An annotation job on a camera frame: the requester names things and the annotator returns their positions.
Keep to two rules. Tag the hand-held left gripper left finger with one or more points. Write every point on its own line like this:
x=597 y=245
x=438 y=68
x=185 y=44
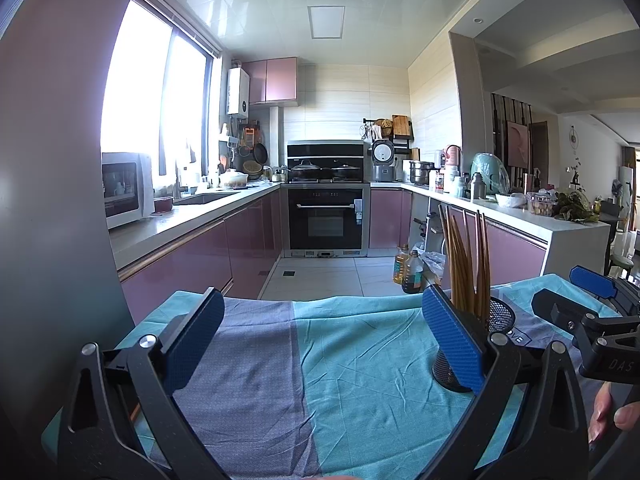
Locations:
x=192 y=340

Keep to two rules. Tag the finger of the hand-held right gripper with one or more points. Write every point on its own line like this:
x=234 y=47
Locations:
x=552 y=307
x=592 y=280

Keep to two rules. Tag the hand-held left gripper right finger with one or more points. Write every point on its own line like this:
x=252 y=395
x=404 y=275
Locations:
x=452 y=340

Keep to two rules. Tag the black mesh utensil holder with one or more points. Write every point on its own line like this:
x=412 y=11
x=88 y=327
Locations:
x=502 y=317

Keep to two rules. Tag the bundle of wooden chopsticks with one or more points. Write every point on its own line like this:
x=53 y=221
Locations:
x=457 y=260

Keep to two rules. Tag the person's right hand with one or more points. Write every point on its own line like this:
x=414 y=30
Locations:
x=600 y=415

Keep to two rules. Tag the pink base cabinets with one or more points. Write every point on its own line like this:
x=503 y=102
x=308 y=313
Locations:
x=515 y=255
x=200 y=260

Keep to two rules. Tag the leafy greens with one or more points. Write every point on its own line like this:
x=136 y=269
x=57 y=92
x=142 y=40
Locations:
x=577 y=209

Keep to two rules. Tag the white plastic bag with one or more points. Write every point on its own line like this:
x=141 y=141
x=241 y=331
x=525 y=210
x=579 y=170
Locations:
x=434 y=266

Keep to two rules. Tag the dark oil bottle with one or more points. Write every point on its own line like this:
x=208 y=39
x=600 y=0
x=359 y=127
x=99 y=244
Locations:
x=412 y=275

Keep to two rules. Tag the clear food container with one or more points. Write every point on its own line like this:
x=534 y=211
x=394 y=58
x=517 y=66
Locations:
x=542 y=205

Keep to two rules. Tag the yellow oil bottle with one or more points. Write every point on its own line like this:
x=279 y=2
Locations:
x=400 y=265

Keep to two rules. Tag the printed teal grey tablecloth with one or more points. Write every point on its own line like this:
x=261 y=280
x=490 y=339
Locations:
x=350 y=385

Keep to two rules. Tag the steel thermos bottle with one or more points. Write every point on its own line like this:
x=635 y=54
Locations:
x=477 y=187

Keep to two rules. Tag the steel kitchen faucet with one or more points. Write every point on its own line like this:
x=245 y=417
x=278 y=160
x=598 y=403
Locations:
x=178 y=180

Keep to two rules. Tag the white countertop oven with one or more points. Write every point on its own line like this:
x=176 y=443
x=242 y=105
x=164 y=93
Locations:
x=127 y=190

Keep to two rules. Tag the white casserole pot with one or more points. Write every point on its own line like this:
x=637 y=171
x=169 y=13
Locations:
x=234 y=180

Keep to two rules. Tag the steel stockpot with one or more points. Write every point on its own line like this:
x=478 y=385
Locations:
x=421 y=172

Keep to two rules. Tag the black built-in oven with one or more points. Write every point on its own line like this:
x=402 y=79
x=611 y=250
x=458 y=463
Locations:
x=327 y=220

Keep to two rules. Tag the pink kettle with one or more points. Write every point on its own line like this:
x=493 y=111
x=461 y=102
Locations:
x=453 y=156

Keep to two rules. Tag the white rice cooker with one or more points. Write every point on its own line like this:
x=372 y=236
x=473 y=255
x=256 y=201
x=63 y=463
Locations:
x=383 y=160

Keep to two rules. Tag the rack of hanging pans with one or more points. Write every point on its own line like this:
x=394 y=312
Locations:
x=252 y=152

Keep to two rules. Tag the black lidded wok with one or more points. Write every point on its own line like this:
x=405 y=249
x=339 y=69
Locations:
x=346 y=171
x=309 y=170

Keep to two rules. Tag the wooden cutting board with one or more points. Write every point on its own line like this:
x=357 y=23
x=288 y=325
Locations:
x=401 y=126

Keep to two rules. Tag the black range hood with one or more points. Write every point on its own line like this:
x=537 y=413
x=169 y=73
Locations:
x=325 y=150

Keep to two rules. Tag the kitchen window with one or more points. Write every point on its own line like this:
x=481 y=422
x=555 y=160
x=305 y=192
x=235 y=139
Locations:
x=150 y=95

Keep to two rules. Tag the white water heater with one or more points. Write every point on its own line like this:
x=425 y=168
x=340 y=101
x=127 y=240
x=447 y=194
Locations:
x=238 y=92

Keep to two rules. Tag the ceiling light panel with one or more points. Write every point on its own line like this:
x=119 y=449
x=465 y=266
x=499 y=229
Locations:
x=326 y=22

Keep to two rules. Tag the framed wall picture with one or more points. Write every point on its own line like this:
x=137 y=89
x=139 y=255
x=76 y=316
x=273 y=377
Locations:
x=518 y=143

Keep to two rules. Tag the pink wall cabinet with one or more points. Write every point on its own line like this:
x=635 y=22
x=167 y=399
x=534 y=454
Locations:
x=272 y=81

